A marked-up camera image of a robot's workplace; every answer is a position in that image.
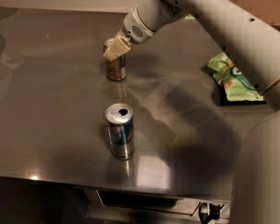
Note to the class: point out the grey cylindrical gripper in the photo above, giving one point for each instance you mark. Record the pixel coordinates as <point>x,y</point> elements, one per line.
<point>134,26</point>

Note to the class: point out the orange soda can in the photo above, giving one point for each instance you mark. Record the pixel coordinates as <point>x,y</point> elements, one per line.
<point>115,70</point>

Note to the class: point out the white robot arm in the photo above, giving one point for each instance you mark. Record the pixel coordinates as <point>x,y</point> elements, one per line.
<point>254,46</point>

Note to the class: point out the blue silver energy drink can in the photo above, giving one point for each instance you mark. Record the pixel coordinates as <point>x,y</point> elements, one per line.
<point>119,119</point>

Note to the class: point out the green crumpled chip bag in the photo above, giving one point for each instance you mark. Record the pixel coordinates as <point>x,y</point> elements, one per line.
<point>236,87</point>

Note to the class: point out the metal drawer under table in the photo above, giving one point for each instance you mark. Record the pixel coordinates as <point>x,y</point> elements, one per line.
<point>128,206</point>

